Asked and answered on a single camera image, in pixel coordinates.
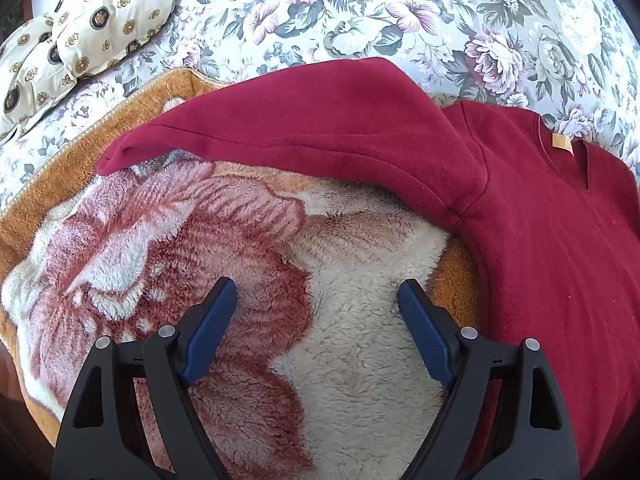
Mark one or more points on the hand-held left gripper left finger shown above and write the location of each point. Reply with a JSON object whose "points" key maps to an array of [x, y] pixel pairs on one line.
{"points": [[212, 320]]}

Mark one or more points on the floral bed sheet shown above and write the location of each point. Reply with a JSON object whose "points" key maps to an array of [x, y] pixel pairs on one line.
{"points": [[310, 15]]}

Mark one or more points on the cream gold-patterned pillow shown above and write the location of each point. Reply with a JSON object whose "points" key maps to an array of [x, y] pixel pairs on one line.
{"points": [[112, 15], [30, 75]]}

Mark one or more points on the orange floral plush blanket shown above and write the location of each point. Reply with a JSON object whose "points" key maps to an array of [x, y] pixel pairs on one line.
{"points": [[345, 310]]}

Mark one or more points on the dark red sweater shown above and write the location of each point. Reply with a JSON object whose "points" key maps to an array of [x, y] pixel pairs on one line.
{"points": [[540, 240]]}

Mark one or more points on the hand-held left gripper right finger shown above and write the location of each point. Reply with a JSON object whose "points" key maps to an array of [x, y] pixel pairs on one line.
{"points": [[422, 325]]}

